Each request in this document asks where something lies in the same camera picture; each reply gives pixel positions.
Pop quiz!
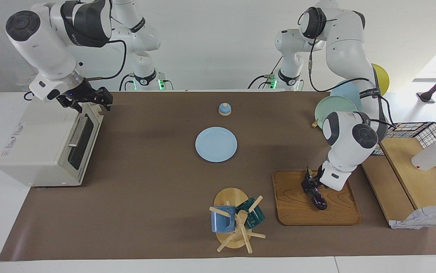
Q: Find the dark purple eggplant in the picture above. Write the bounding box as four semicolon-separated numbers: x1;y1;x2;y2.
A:
311;189;328;210

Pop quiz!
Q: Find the glass oven door with handle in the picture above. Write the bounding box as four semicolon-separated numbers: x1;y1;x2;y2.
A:
62;102;104;186

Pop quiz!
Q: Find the small light blue plate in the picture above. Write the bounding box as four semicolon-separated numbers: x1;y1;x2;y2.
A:
195;127;238;163

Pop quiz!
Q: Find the beige toaster oven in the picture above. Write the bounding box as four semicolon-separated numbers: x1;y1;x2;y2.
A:
0;97;104;187

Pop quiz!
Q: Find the wooden serving tray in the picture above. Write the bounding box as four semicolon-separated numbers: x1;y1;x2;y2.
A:
272;170;362;226

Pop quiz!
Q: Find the dark green mug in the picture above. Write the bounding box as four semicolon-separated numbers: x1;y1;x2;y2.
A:
235;198;265;229

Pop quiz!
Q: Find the wooden mug tree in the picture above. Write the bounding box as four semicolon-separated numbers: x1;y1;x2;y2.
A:
209;188;267;254

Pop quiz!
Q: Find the pale green plate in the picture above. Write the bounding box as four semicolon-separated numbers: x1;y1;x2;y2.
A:
314;96;359;130

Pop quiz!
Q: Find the blue mug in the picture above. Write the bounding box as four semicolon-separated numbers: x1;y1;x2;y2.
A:
210;205;237;233

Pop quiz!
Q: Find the large light blue plate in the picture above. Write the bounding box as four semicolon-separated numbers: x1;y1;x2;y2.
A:
330;80;363;111

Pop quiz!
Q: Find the brown table mat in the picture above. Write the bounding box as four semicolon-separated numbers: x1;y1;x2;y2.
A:
0;91;436;262

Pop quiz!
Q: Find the white cup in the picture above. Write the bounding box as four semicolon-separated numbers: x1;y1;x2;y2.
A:
411;129;436;171

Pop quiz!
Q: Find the yellow plate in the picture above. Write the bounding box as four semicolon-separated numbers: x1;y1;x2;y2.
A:
370;63;390;97

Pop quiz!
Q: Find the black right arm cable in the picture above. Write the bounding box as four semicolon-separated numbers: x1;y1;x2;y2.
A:
85;39;127;81

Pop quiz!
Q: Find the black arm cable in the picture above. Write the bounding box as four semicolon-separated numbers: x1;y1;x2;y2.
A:
298;7;397;129
85;39;127;81

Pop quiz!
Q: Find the wooden shelf with wire mesh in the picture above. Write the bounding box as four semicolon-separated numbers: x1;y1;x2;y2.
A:
358;122;436;230

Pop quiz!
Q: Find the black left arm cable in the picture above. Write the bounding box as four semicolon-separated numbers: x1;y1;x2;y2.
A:
298;7;397;129

